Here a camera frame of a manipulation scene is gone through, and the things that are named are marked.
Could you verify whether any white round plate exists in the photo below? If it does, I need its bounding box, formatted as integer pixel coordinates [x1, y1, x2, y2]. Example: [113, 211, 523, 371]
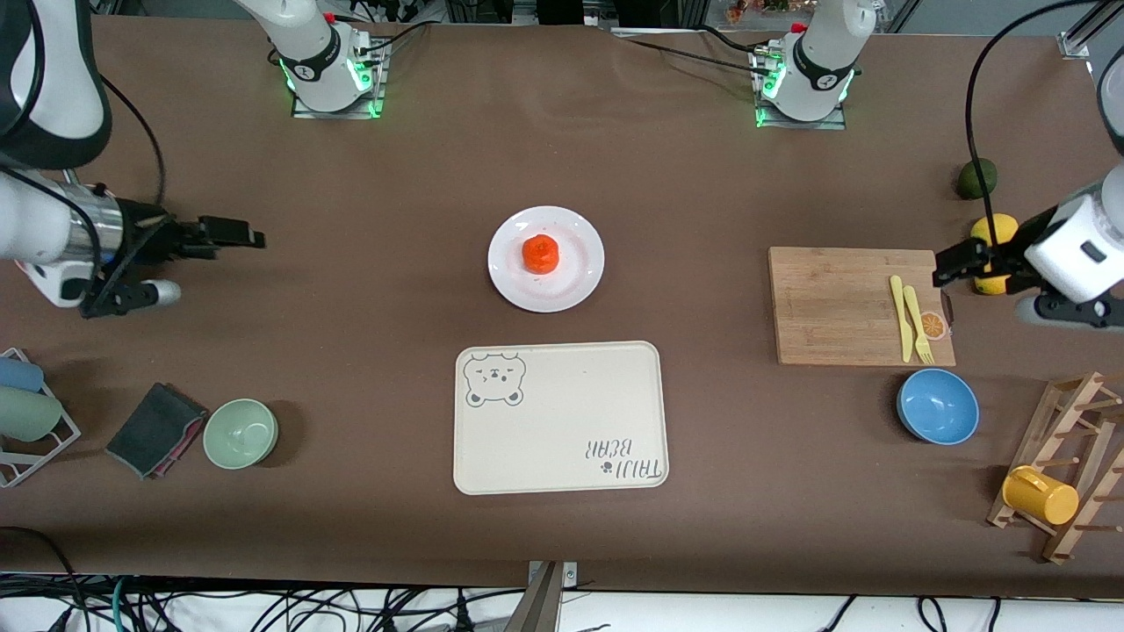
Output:
[487, 205, 606, 313]

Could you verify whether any wooden cutting board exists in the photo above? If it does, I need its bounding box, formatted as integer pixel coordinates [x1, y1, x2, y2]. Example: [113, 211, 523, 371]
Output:
[768, 247, 956, 367]

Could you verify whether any dark green avocado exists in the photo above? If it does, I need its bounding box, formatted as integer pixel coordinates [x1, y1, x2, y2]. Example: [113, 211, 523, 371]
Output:
[956, 158, 999, 200]

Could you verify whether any dark grey folded cloth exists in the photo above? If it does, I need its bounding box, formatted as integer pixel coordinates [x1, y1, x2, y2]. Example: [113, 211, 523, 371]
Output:
[105, 382, 210, 480]

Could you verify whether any pale green cup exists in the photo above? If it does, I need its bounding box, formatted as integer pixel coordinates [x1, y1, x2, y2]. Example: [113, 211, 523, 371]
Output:
[0, 386, 64, 442]

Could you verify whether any white wire cup rack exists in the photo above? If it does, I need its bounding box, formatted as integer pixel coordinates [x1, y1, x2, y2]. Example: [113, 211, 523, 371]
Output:
[0, 348, 82, 489]

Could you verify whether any light green bowl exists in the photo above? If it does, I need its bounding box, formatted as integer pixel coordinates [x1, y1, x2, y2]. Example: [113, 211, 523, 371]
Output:
[203, 399, 279, 470]

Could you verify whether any aluminium frame rail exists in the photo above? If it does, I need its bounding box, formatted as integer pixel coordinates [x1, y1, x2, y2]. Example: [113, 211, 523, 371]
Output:
[1058, 0, 1124, 61]

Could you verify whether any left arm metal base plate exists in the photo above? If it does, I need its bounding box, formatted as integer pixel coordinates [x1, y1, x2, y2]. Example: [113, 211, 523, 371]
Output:
[752, 44, 847, 131]

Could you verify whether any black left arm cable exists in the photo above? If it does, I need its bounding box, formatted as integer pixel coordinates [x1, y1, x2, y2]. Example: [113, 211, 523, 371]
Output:
[964, 0, 1124, 231]

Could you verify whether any yellow plastic knife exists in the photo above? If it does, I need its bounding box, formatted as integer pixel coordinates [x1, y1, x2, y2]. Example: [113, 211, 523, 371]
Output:
[890, 275, 915, 363]

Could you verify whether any light blue cup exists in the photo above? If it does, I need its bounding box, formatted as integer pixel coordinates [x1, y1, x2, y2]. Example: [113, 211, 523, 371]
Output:
[0, 355, 45, 393]

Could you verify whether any blue bowl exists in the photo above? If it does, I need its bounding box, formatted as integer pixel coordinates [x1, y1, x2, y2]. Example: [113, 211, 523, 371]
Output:
[897, 368, 980, 446]

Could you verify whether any yellow mug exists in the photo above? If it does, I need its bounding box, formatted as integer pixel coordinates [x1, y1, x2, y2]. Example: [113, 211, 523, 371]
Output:
[1002, 466, 1080, 527]

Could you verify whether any wooden mug rack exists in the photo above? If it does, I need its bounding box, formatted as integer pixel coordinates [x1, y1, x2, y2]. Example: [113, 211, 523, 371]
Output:
[986, 371, 1124, 564]

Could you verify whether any yellow plastic fork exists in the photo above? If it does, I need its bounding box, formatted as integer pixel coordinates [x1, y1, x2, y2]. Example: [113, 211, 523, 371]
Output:
[903, 285, 935, 365]

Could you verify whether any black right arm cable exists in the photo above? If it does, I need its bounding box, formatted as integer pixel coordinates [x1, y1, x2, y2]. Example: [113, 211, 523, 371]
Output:
[97, 75, 168, 212]

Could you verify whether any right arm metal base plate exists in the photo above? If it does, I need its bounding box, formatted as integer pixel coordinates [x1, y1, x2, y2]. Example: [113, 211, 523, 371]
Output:
[292, 39, 389, 119]

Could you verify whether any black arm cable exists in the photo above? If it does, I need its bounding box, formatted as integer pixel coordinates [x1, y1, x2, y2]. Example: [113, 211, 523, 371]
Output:
[964, 0, 1124, 231]
[97, 75, 168, 212]

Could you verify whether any black looped floor cable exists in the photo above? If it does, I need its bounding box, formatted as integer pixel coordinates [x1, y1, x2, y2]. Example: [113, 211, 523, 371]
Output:
[0, 525, 89, 632]

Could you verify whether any orange fruit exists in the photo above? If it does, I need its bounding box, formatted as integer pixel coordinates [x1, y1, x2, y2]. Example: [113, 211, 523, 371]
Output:
[522, 234, 561, 275]

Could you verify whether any cream bear print tray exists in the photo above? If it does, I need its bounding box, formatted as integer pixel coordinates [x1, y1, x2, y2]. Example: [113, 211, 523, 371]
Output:
[453, 341, 670, 496]

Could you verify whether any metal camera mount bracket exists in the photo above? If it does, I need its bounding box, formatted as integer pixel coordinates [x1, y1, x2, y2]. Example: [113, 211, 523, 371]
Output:
[505, 560, 579, 632]

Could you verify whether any black base power cable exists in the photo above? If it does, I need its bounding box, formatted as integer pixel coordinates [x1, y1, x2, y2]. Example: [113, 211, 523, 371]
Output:
[356, 19, 433, 61]
[625, 37, 775, 76]

